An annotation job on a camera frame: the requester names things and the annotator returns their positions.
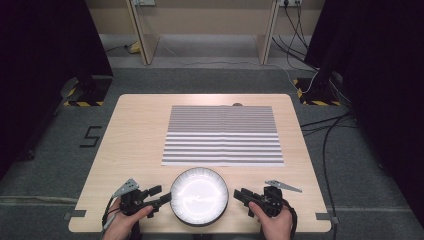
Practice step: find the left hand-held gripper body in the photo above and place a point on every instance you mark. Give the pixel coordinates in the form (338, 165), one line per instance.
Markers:
(131, 200)

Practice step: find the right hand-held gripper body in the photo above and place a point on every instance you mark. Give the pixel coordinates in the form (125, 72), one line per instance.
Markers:
(271, 201)

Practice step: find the person's right hand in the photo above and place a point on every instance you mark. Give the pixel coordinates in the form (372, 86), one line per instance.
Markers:
(275, 228)

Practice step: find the person's left hand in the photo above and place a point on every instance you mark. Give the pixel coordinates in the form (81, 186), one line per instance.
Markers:
(121, 225)

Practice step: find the grey tape piece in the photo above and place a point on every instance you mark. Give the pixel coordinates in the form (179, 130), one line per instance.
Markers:
(76, 214)
(325, 216)

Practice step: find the grey striped placemat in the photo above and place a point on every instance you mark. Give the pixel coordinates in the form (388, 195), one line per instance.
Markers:
(222, 133)

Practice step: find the small dark round disc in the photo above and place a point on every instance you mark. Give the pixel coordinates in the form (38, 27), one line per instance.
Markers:
(237, 104)

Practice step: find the stand base with hazard tape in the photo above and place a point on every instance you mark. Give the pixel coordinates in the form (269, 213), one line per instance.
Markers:
(318, 95)
(88, 93)

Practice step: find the yellow floor object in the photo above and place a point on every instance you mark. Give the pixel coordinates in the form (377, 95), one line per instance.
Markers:
(134, 48)

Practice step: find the beige wooden desk panel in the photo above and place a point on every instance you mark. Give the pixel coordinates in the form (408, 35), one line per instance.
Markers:
(266, 43)
(146, 43)

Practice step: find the black curtain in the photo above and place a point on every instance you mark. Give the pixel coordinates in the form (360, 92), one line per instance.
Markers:
(43, 66)
(376, 83)

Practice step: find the white wall socket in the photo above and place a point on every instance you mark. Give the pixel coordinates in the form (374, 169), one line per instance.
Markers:
(290, 2)
(144, 2)

